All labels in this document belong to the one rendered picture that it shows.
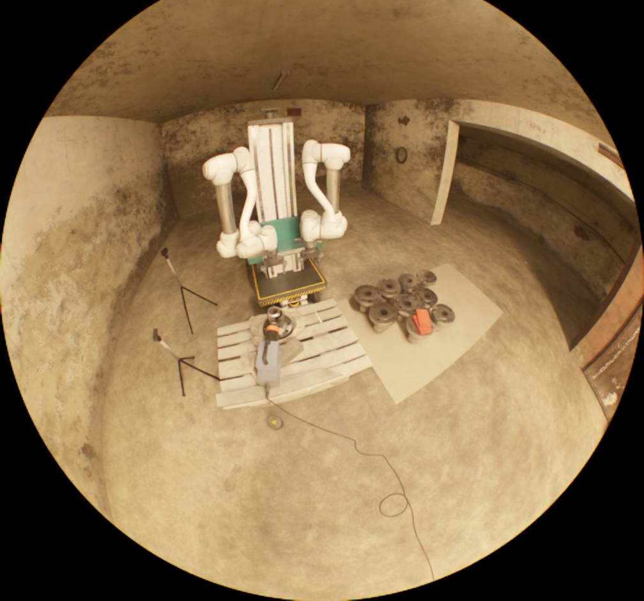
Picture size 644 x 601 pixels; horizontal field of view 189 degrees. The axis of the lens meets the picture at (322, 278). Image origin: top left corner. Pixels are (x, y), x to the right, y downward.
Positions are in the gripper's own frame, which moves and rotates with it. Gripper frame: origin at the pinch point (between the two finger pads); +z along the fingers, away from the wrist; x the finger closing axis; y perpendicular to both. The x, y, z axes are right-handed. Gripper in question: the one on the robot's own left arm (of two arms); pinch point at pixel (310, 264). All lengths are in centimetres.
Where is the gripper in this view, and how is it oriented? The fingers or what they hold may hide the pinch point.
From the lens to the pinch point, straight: 151.9
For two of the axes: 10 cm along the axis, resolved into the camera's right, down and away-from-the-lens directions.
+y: 3.8, 5.9, -7.1
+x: 9.3, -2.4, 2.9
